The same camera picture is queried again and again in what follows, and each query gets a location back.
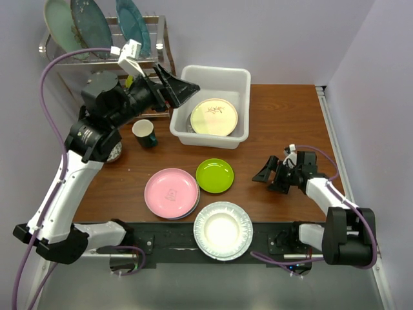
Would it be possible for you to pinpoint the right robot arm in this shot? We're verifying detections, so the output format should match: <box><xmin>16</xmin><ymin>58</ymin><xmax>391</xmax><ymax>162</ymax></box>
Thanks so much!
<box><xmin>252</xmin><ymin>147</ymin><xmax>378</xmax><ymax>269</ymax></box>

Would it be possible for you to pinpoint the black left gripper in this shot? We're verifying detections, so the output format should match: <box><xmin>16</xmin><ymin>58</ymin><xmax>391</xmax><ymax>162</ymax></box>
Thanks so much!
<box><xmin>110</xmin><ymin>61</ymin><xmax>200</xmax><ymax>129</ymax></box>

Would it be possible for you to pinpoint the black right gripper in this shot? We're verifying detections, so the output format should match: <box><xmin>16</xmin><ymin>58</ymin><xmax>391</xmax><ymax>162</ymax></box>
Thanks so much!
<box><xmin>252</xmin><ymin>156</ymin><xmax>301</xmax><ymax>194</ymax></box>

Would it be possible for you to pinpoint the cream green branch plate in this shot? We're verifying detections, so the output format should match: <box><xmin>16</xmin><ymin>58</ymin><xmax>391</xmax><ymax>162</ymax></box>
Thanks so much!
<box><xmin>190</xmin><ymin>98</ymin><xmax>238</xmax><ymax>136</ymax></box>

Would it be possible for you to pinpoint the teal large plate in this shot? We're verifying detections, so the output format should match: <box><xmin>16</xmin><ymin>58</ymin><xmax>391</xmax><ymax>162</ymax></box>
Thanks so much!
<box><xmin>116</xmin><ymin>0</ymin><xmax>151</xmax><ymax>57</ymax></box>

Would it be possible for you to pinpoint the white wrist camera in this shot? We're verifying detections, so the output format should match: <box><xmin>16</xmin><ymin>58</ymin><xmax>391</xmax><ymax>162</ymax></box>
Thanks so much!
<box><xmin>110</xmin><ymin>39</ymin><xmax>145</xmax><ymax>77</ymax></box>
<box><xmin>283</xmin><ymin>144</ymin><xmax>297</xmax><ymax>169</ymax></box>

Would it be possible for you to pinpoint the mint green large plate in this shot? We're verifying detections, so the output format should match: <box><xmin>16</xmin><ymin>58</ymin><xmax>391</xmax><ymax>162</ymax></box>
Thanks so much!
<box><xmin>43</xmin><ymin>1</ymin><xmax>85</xmax><ymax>53</ymax></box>

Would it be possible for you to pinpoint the dark blue speckled plate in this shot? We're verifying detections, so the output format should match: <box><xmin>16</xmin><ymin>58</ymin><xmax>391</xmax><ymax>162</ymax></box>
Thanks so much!
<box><xmin>70</xmin><ymin>0</ymin><xmax>113</xmax><ymax>49</ymax></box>

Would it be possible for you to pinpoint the grey reindeer plate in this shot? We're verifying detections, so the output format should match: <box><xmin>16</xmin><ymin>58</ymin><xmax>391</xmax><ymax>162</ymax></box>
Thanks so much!
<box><xmin>186</xmin><ymin>114</ymin><xmax>195</xmax><ymax>133</ymax></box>

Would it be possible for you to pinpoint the dark green mug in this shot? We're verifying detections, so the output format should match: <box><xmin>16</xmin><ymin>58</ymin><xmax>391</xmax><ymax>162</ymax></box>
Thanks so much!
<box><xmin>132</xmin><ymin>119</ymin><xmax>158</xmax><ymax>149</ymax></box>

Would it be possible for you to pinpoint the metal dish rack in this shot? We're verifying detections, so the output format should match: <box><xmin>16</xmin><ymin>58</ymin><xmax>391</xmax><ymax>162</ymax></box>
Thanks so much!
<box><xmin>39</xmin><ymin>15</ymin><xmax>176</xmax><ymax>107</ymax></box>

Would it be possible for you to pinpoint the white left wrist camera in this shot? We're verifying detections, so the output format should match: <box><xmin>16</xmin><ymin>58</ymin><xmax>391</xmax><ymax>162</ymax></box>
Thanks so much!
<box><xmin>110</xmin><ymin>39</ymin><xmax>145</xmax><ymax>77</ymax></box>

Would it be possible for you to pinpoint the aluminium frame rail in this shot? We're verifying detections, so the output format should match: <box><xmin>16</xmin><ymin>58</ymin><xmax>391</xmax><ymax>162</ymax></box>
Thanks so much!
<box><xmin>314</xmin><ymin>85</ymin><xmax>396</xmax><ymax>310</ymax></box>

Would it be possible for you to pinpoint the lime green plate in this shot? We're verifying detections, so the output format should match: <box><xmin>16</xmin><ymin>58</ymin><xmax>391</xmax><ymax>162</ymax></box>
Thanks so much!
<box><xmin>196</xmin><ymin>158</ymin><xmax>234</xmax><ymax>194</ymax></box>

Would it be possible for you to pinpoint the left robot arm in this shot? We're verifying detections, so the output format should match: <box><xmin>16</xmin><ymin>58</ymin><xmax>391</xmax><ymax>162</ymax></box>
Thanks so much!
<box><xmin>13</xmin><ymin>65</ymin><xmax>201</xmax><ymax>265</ymax></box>

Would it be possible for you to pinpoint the leaf patterned bowl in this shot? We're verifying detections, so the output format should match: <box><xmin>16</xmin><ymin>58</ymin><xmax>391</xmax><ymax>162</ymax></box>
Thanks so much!
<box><xmin>106</xmin><ymin>142</ymin><xmax>123</xmax><ymax>163</ymax></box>

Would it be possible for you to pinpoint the lime green bowl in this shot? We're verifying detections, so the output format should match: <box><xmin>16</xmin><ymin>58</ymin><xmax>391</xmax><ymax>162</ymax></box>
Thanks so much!
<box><xmin>125</xmin><ymin>75</ymin><xmax>134</xmax><ymax>88</ymax></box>

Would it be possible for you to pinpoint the white plastic bin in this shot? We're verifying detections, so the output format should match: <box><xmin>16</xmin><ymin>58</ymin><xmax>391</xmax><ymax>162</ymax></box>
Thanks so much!
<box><xmin>169</xmin><ymin>65</ymin><xmax>251</xmax><ymax>149</ymax></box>

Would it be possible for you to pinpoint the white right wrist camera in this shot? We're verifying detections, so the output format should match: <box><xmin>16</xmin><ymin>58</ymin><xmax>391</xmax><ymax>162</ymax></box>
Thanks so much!
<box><xmin>283</xmin><ymin>144</ymin><xmax>297</xmax><ymax>169</ymax></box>

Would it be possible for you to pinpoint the white scalloped deep plate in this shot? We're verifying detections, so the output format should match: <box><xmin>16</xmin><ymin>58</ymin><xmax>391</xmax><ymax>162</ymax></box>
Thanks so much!
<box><xmin>193</xmin><ymin>201</ymin><xmax>253</xmax><ymax>256</ymax></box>

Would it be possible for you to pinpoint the white plate under scalloped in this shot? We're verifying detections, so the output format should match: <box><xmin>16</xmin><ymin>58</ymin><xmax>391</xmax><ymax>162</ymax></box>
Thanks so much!
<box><xmin>198</xmin><ymin>240</ymin><xmax>252</xmax><ymax>262</ymax></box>

